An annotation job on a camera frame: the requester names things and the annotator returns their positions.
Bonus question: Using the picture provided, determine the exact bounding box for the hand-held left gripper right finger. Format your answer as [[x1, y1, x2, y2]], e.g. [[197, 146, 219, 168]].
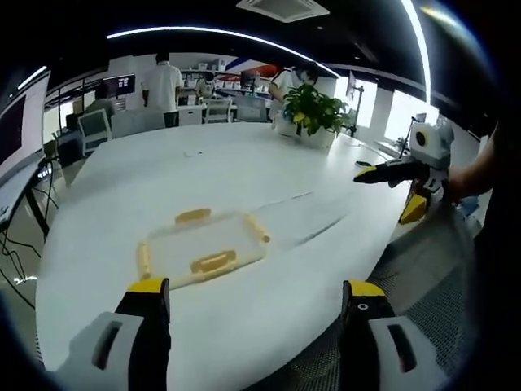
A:
[[339, 279, 453, 391]]

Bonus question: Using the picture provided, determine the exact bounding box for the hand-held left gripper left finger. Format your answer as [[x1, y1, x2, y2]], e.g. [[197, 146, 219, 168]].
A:
[[55, 276, 172, 391]]

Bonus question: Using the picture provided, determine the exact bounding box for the grey mesh chair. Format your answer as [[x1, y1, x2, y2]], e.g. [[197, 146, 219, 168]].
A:
[[280, 226, 478, 391]]

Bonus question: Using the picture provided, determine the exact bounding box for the monitor on black stand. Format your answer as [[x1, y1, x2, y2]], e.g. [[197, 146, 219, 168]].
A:
[[344, 70, 366, 138]]

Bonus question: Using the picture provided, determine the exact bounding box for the long ceiling light strip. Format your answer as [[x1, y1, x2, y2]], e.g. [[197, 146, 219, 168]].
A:
[[106, 25, 339, 78], [400, 0, 433, 103]]

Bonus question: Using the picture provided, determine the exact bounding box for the green potted plant white pot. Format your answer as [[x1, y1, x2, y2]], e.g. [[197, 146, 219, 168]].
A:
[[275, 82, 352, 150]]

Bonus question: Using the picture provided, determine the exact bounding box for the clear lid with yellow clips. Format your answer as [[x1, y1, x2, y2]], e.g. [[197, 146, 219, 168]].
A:
[[136, 207, 273, 291]]

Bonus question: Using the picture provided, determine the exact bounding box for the white office chair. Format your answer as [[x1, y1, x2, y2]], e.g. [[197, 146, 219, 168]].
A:
[[76, 108, 114, 158], [202, 97, 234, 124]]

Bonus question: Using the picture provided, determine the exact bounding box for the black-legged side desk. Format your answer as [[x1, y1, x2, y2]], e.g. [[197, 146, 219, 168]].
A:
[[0, 160, 56, 245]]

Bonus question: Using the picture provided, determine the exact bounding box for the ceiling air vent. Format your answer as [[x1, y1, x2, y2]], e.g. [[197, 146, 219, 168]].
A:
[[235, 0, 331, 24]]

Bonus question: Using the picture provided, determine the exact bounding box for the white low cabinet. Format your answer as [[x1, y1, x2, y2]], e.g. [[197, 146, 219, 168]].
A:
[[177, 104, 208, 128]]

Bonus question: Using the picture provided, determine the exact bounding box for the dark computer monitor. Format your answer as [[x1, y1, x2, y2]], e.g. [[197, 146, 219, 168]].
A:
[[101, 73, 137, 99]]

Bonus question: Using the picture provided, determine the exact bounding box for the short ceiling light strip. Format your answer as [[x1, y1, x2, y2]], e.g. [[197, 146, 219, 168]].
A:
[[17, 64, 49, 90]]

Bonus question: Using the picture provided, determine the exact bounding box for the large dark wall screen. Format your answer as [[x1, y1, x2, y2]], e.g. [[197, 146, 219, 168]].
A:
[[0, 91, 28, 165]]

